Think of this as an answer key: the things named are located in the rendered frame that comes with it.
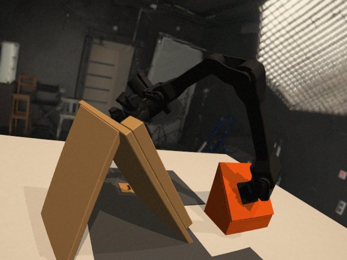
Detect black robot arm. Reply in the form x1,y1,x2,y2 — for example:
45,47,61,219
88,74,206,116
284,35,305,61
116,53,281,205

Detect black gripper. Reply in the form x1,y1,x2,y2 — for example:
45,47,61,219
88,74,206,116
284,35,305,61
108,102,153,138

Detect orange letter tile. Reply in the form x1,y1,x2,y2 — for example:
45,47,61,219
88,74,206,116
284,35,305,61
118,183,134,193

